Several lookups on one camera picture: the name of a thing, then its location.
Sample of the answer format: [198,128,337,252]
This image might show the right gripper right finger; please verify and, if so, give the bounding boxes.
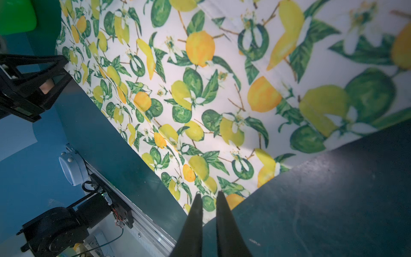
[216,191,252,257]

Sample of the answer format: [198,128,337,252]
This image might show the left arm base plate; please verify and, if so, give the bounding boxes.
[82,173,134,229]

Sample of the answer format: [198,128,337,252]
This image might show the lemon print skirt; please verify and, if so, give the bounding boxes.
[56,1,411,223]

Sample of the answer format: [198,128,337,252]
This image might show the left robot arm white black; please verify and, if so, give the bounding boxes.
[1,54,112,257]

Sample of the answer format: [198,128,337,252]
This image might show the white square clock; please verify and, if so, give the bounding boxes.
[59,152,89,186]

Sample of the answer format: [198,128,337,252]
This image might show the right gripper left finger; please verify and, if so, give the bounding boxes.
[170,194,203,257]

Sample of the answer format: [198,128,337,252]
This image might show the green plastic basket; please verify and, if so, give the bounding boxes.
[1,0,37,36]

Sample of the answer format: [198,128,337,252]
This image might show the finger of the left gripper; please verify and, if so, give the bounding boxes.
[1,54,73,123]

